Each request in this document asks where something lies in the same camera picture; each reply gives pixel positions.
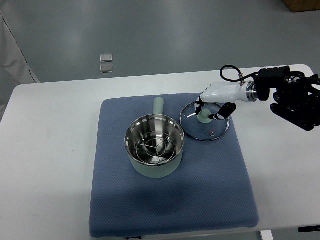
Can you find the glass lid green knob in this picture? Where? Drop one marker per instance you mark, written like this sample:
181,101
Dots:
201,127

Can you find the mint green pot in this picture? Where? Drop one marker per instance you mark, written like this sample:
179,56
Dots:
151,125

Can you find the grey fabric cover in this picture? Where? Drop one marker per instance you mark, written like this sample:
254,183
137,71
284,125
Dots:
12,59

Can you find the black table bracket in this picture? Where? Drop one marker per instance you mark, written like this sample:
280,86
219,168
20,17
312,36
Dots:
309,229

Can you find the brown cardboard box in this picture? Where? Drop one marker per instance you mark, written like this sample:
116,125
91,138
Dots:
297,6

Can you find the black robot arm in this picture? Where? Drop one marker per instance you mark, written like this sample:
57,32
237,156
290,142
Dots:
296,98

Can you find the wire steamer rack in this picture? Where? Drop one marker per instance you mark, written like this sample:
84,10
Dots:
155,150

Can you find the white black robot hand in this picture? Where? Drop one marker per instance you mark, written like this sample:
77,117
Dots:
226,94

